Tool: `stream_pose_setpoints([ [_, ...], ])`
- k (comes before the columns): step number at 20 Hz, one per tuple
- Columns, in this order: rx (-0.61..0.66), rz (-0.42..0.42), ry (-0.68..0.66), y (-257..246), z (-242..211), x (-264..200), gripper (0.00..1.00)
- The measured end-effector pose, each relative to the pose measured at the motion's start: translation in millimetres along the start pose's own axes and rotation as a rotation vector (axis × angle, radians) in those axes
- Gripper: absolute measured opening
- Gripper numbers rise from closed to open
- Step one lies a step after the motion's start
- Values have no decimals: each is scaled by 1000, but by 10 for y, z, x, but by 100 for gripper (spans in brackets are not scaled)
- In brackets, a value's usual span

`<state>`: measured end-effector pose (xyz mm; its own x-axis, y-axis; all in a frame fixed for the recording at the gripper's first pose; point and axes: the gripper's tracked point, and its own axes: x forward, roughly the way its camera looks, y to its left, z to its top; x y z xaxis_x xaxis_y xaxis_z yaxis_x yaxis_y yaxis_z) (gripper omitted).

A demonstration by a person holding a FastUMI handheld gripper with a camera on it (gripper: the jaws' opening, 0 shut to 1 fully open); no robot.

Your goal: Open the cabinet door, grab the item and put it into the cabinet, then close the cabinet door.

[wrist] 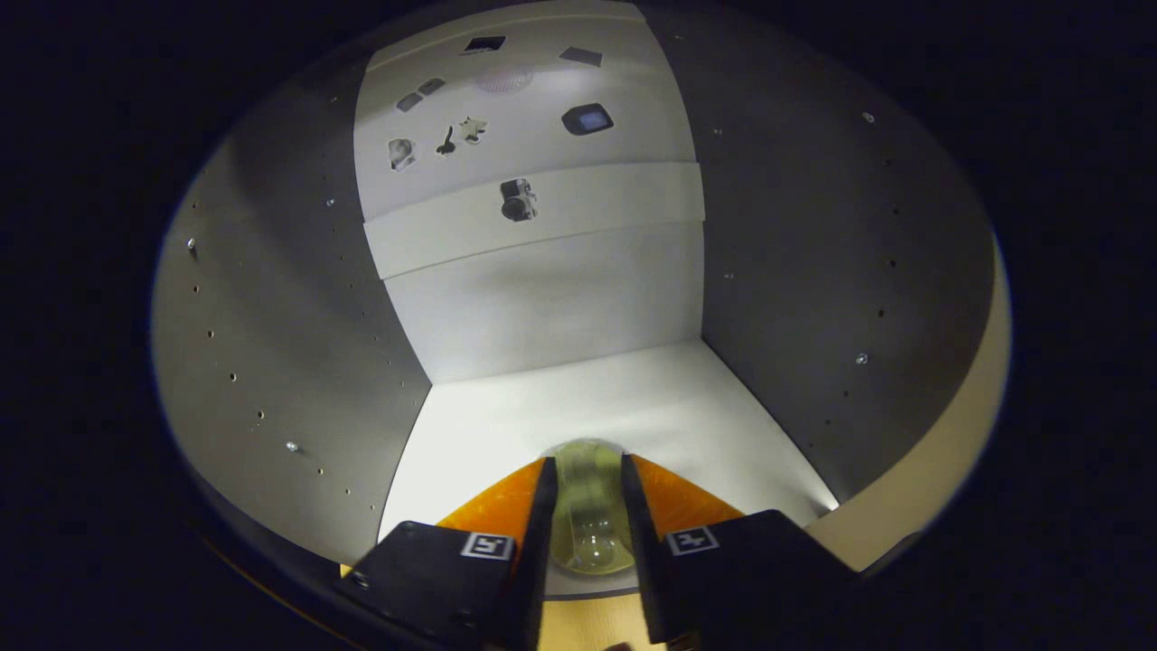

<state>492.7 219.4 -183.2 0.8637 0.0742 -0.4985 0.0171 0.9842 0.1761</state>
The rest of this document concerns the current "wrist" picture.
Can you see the white cabinet shelf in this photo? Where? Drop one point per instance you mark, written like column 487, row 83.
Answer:
column 587, row 398

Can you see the grey cabinet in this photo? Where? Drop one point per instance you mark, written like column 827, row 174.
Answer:
column 271, row 316

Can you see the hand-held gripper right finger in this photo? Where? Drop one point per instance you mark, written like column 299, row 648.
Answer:
column 640, row 561

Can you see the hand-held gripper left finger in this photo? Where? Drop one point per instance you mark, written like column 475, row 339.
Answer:
column 540, row 561

